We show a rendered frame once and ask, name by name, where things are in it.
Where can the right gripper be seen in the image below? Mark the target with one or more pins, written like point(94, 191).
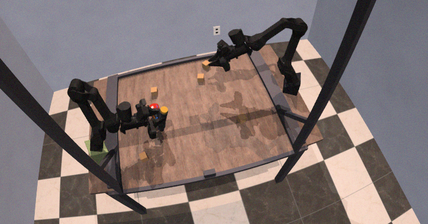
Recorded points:
point(219, 60)

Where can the small tan block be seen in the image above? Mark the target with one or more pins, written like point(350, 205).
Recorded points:
point(143, 157)
point(154, 91)
point(241, 118)
point(200, 78)
point(205, 64)

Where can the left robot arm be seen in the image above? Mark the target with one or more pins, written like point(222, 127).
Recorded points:
point(76, 92)

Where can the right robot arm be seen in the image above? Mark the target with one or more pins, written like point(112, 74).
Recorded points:
point(257, 41)

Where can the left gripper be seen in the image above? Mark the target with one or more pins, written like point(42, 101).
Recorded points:
point(151, 124)

